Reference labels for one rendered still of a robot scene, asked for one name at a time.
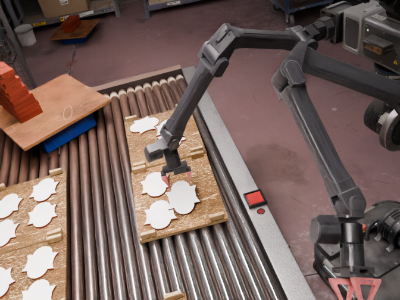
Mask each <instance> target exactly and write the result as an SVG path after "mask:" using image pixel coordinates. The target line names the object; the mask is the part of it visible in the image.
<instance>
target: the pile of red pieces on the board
mask: <svg viewBox="0 0 400 300"><path fill-rule="evenodd" d="M0 103H1V105H2V107H3V108H4V109H5V110H6V111H8V112H9V113H10V114H11V115H12V116H13V117H15V118H16V119H17V120H18V121H19V122H20V123H21V124H22V123H24V122H26V121H27V120H30V119H31V118H33V117H35V116H37V115H39V114H41V113H43V111H42V109H41V107H40V105H39V102H38V100H37V99H35V97H34V96H33V94H32V93H31V92H30V91H29V90H27V86H26V85H25V84H24V83H22V82H21V79H20V77H18V76H17V75H16V74H15V71H14V69H13V68H12V67H10V66H8V65H7V64H6V63H4V62H0Z"/></svg>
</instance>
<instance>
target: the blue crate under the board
mask: <svg viewBox="0 0 400 300"><path fill-rule="evenodd" d="M95 125H97V123H96V121H95V118H94V116H93V113H91V114H89V115H87V116H86V117H84V118H83V119H81V120H79V121H77V122H75V123H74V124H72V125H70V126H68V127H67V128H65V129H63V130H62V131H60V132H58V133H56V134H54V135H53V136H51V137H49V138H47V139H46V140H44V141H43V142H41V143H39V144H38V145H39V146H40V147H41V148H42V149H43V150H44V151H45V152H47V153H50V152H52V151H53V150H55V149H57V148H59V147H60V146H62V145H63V144H65V143H67V142H68V141H70V140H72V139H74V138H75V137H77V136H78V135H80V134H82V133H84V132H85V131H87V130H89V129H91V128H92V127H94V126H95Z"/></svg>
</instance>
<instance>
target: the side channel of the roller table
mask: <svg viewBox="0 0 400 300"><path fill-rule="evenodd" d="M178 74H181V75H182V76H183V72H182V68H181V66H180V64H178V65H174V66H171V67H167V68H163V69H160V70H155V71H152V72H149V73H145V74H140V75H137V76H133V77H129V78H126V79H122V80H118V81H114V82H111V83H106V84H104V85H99V86H95V87H91V89H93V90H95V91H97V92H99V93H100V94H102V95H103V94H108V95H109V97H110V95H111V92H117V95H118V92H119V91H120V90H122V89H123V90H125V91H126V93H127V89H128V88H133V89H134V90H135V87H136V86H137V85H141V87H142V88H143V85H144V84H145V83H149V84H150V85H151V83H152V82H153V81H157V82H158V83H160V80H161V79H166V81H167V82H168V80H167V79H168V78H169V77H170V76H172V77H174V78H175V79H176V76H177V75H178Z"/></svg>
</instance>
